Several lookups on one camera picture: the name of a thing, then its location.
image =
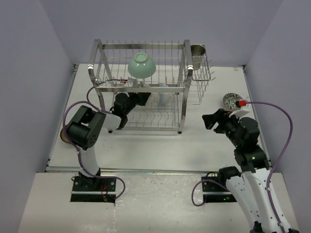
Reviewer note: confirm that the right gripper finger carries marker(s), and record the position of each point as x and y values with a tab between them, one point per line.
211	117
209	123

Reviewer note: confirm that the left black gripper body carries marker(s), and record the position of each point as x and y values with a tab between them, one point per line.
133	99

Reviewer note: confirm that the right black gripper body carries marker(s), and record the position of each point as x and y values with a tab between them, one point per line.
227	124

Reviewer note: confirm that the light blue white bowl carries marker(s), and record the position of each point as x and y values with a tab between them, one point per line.
164	98

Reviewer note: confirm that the brown patterned bowl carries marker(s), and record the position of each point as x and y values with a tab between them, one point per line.
63	136

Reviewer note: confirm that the yellow flower bowl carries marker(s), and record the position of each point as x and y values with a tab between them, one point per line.
151	98

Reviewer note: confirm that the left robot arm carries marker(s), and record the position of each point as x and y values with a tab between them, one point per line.
82	126

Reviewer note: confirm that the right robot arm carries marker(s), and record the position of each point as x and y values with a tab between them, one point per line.
251	184

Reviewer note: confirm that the stainless steel dish rack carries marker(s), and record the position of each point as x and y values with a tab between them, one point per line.
108	67

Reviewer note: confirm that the celadon green bowl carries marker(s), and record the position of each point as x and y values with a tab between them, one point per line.
141	66

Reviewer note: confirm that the steel utensil cup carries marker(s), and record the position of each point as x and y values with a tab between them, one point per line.
197	51

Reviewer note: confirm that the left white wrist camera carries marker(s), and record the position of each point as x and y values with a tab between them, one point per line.
130	82

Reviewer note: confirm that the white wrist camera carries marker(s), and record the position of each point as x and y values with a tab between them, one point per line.
130	82
243	108

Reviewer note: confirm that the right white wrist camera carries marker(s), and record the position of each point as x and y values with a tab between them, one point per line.
243	108

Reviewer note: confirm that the wire utensil basket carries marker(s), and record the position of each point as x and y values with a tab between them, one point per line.
200	79

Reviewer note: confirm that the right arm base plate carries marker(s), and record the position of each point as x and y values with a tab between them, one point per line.
213	193

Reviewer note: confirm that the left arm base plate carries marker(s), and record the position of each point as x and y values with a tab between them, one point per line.
93	190

